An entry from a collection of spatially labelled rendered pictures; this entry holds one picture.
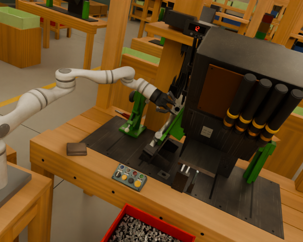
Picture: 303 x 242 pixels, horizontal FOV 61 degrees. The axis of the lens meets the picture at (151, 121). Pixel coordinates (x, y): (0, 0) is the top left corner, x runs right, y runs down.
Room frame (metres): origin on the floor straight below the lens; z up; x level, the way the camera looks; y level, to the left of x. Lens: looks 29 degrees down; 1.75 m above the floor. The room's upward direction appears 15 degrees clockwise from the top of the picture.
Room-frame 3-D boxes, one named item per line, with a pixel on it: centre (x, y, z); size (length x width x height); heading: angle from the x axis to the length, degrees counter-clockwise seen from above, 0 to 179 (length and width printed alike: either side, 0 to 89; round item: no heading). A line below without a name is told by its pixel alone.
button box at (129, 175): (0.94, 0.03, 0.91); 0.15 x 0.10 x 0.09; 75
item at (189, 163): (1.06, -0.28, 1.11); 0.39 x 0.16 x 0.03; 165
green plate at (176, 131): (1.14, -0.15, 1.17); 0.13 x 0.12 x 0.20; 75
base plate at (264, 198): (1.18, -0.23, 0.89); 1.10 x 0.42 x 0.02; 75
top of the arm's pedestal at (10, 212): (0.73, 0.56, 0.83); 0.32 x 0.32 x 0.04; 82
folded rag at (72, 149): (1.04, 0.33, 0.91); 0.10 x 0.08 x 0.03; 114
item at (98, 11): (10.08, 3.29, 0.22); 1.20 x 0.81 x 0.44; 168
